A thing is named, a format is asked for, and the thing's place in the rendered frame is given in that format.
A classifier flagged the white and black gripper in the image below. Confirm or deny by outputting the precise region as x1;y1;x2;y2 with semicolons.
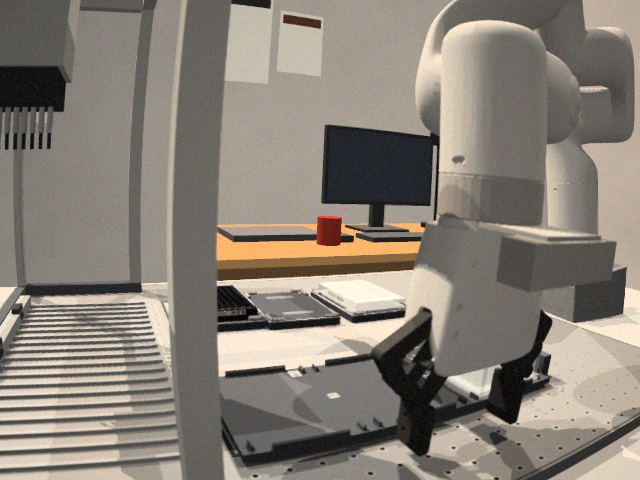
371;214;553;457

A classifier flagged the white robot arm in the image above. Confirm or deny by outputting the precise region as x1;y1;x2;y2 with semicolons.
415;0;635;292

